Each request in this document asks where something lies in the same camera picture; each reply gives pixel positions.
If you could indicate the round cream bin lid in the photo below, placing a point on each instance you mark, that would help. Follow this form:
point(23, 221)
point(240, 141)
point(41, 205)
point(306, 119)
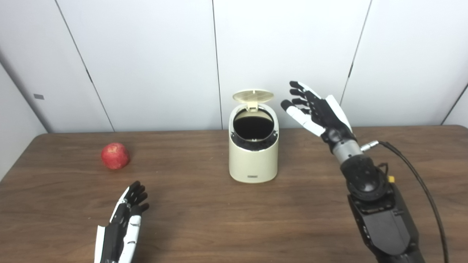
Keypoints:
point(253, 96)

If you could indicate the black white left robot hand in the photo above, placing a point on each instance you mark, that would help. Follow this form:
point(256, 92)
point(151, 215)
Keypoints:
point(113, 237)

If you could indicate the red apple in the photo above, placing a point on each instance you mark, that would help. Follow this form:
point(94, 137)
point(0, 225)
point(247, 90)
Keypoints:
point(115, 156)

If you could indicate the cream-colored bin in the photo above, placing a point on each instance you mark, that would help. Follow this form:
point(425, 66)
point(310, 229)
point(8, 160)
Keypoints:
point(252, 164)

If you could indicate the small yellow connector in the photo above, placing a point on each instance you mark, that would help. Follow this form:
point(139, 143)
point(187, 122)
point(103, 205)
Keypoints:
point(391, 179)

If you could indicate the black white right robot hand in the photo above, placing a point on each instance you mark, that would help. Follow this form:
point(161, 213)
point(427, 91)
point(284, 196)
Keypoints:
point(329, 117)

